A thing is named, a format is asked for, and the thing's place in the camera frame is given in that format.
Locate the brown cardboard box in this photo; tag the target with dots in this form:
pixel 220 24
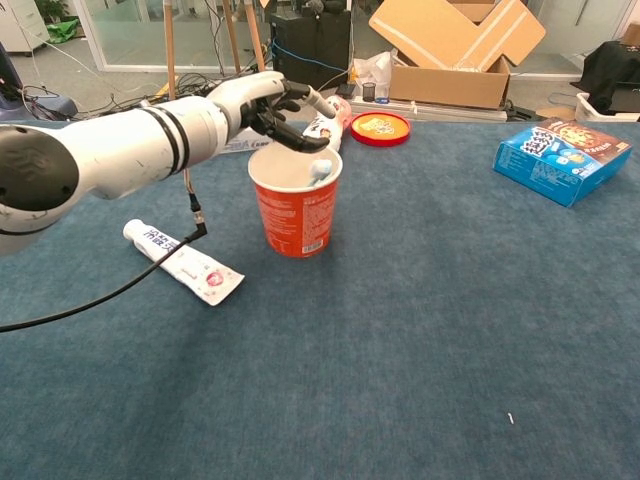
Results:
pixel 450 85

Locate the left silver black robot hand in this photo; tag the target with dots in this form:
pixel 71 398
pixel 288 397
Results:
pixel 250 95

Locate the white storage bin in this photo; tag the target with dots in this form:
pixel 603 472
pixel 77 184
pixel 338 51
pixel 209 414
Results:
pixel 590 107

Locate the white cabinet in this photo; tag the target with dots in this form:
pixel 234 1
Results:
pixel 20 25

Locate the dark blue machine base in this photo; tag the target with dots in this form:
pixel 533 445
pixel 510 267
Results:
pixel 55 105

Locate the light blue toothbrush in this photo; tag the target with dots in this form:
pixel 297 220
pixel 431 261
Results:
pixel 320 170

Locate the red paper cup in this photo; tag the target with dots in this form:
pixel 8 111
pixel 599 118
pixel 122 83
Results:
pixel 295 220

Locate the blue cookie box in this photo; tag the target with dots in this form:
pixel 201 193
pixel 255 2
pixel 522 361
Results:
pixel 550 165

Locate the grey aluminium rail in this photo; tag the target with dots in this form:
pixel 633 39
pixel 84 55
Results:
pixel 450 112

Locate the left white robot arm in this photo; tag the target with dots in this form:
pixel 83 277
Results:
pixel 125 145

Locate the wooden easel leg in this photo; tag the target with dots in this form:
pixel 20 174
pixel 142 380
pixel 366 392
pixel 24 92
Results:
pixel 255 40
pixel 231 35
pixel 170 50

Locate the white toothpaste carton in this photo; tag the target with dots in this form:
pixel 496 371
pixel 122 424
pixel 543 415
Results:
pixel 245 146

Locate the black mesh pen cup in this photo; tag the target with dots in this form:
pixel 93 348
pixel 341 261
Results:
pixel 369 92

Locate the black draped cloth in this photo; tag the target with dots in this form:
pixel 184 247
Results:
pixel 610 65

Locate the green bag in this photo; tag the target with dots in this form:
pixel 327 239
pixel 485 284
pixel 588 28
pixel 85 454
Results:
pixel 62 31

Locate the black computer tower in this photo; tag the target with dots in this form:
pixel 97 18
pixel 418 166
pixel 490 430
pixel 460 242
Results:
pixel 310 55

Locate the red round lid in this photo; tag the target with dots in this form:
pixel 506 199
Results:
pixel 380 127

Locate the white plastic bag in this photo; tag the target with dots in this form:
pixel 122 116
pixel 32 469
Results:
pixel 375 67

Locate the white toothpaste tube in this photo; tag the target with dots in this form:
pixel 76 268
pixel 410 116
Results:
pixel 170 250

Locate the clear bottle with white label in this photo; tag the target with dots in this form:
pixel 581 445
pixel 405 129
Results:
pixel 331 131

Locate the blue table cloth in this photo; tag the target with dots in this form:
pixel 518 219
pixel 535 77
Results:
pixel 450 325

